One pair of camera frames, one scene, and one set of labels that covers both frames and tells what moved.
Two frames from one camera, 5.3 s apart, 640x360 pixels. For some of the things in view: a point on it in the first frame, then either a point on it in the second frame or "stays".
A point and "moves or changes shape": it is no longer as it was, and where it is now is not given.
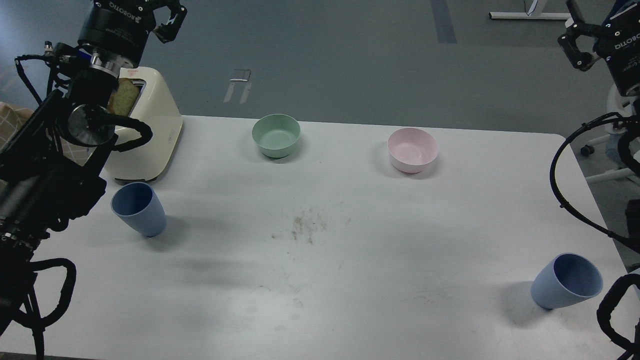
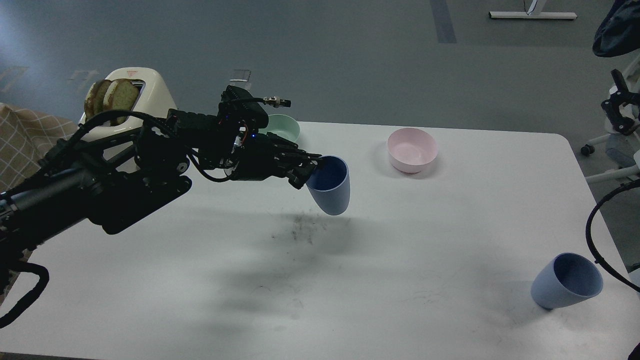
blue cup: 569,278 stays
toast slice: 124,97 stays
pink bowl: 412,150 stays
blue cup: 136,204 moves or changes shape
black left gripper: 122,27 → 259,156
